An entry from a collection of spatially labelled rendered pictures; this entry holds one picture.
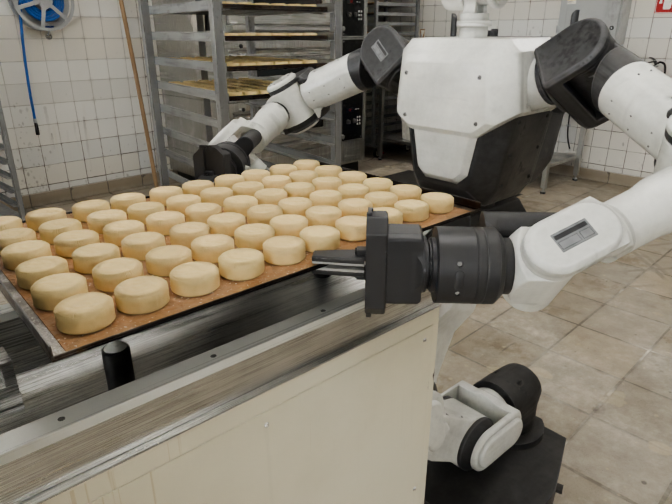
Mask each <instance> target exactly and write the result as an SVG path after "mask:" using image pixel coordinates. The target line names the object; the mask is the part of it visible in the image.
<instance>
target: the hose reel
mask: <svg viewBox="0 0 672 504"><path fill-rule="evenodd" d="M8 3H9V6H10V8H11V10H12V12H13V13H14V15H15V16H16V17H17V18H18V19H19V23H20V34H21V44H22V52H23V60H24V67H25V74H26V81H27V87H28V93H29V99H30V104H31V109H32V114H33V122H34V126H35V132H36V135H40V132H39V127H38V122H37V118H36V115H35V109H34V104H33V99H32V93H31V87H30V81H29V74H28V67H27V60H26V52H25V43H24V33H23V24H25V25H26V26H28V27H30V28H32V29H34V30H38V31H48V33H46V35H45V37H46V39H47V40H51V39H52V35H51V34H50V31H56V30H60V29H62V28H63V27H65V26H66V25H67V24H68V23H69V22H70V21H71V19H72V17H73V14H74V0H71V11H70V14H69V17H67V16H68V13H69V0H8ZM65 20H66V21H65Z"/></svg>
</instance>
